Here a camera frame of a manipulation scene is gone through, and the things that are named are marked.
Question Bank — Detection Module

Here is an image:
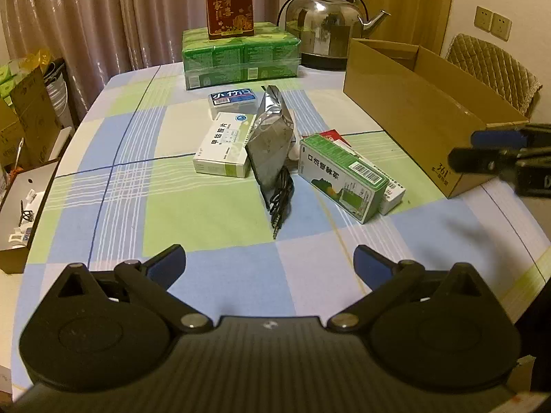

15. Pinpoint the stainless steel kettle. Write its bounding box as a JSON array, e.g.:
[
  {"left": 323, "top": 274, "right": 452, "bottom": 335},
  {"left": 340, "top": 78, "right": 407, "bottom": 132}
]
[{"left": 277, "top": 0, "right": 391, "bottom": 71}]

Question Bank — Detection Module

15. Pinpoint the chair with quilted cover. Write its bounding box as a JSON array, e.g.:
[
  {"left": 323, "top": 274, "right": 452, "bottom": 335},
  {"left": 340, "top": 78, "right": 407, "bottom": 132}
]
[{"left": 445, "top": 33, "right": 543, "bottom": 117}]

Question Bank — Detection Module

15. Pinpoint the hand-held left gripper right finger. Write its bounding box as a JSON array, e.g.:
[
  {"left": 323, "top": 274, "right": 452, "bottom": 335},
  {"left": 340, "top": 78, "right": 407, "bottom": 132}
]
[{"left": 327, "top": 244, "right": 493, "bottom": 334}]

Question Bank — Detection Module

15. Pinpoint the tall brown carton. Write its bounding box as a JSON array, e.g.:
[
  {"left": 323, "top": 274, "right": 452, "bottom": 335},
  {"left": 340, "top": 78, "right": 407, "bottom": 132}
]
[{"left": 9, "top": 66, "right": 63, "bottom": 168}]

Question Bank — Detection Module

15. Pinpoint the green tissue multipack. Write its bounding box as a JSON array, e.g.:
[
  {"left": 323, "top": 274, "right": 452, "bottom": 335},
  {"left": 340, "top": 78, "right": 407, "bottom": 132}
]
[{"left": 181, "top": 21, "right": 302, "bottom": 91}]

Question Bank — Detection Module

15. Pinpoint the wooden door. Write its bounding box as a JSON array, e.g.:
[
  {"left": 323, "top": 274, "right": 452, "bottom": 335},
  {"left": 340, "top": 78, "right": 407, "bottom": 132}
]
[{"left": 297, "top": 0, "right": 456, "bottom": 52}]

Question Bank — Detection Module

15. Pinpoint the white plastic spoon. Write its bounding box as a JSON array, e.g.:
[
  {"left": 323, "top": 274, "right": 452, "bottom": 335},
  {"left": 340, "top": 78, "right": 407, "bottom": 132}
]
[{"left": 284, "top": 109, "right": 303, "bottom": 169}]

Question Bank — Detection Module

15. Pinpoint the red gift box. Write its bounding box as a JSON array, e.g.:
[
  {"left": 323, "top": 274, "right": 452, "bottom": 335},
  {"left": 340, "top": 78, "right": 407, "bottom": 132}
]
[{"left": 205, "top": 0, "right": 256, "bottom": 41}]

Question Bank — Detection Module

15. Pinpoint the white and green medicine box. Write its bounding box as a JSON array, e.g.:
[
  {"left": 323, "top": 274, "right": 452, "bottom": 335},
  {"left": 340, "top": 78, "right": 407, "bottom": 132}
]
[{"left": 193, "top": 112, "right": 259, "bottom": 179}]

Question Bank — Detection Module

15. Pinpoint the blue and white small box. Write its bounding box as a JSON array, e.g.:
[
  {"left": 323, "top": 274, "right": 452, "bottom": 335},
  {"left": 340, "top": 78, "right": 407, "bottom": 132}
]
[{"left": 208, "top": 88, "right": 259, "bottom": 119}]

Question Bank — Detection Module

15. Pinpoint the beige wall socket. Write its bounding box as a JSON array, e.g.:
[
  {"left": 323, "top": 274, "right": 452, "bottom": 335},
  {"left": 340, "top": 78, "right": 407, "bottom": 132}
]
[
  {"left": 475, "top": 6, "right": 494, "bottom": 31},
  {"left": 492, "top": 13, "right": 511, "bottom": 41}
]

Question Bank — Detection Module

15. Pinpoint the yellow plastic bag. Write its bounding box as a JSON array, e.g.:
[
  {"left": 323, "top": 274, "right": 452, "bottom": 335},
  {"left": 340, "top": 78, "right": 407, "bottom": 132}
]
[{"left": 19, "top": 49, "right": 54, "bottom": 74}]

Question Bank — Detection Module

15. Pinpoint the silver foil bag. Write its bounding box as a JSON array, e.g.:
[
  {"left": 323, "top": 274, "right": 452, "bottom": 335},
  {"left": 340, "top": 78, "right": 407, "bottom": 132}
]
[{"left": 245, "top": 85, "right": 295, "bottom": 209}]

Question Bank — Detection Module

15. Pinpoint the open box with white parts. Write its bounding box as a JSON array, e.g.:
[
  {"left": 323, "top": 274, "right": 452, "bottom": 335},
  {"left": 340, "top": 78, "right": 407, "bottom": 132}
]
[{"left": 0, "top": 159, "right": 61, "bottom": 274}]

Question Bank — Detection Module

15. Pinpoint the brown cardboard box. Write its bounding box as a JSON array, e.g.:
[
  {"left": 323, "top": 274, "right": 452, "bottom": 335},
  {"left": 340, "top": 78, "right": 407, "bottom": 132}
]
[{"left": 343, "top": 38, "right": 530, "bottom": 199}]

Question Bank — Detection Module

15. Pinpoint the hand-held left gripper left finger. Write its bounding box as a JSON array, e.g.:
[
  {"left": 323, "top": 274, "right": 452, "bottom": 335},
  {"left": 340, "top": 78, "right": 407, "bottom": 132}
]
[{"left": 56, "top": 244, "right": 212, "bottom": 336}]

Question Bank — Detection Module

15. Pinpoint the red snack packet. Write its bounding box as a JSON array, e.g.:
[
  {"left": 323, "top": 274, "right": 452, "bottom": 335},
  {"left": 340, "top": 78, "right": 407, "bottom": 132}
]
[{"left": 321, "top": 129, "right": 350, "bottom": 146}]

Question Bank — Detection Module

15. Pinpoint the pink curtain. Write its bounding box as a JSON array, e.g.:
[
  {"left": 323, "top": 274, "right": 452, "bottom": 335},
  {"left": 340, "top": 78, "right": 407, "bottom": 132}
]
[{"left": 0, "top": 0, "right": 299, "bottom": 126}]

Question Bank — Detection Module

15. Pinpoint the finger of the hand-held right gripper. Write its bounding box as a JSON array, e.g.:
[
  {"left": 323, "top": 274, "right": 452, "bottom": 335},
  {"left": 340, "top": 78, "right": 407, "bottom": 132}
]
[
  {"left": 448, "top": 147, "right": 551, "bottom": 177},
  {"left": 470, "top": 123, "right": 551, "bottom": 149}
]

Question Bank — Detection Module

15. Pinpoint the black audio cable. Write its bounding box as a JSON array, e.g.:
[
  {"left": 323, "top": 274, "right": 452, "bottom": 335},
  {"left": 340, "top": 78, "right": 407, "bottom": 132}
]
[{"left": 266, "top": 167, "right": 295, "bottom": 240}]

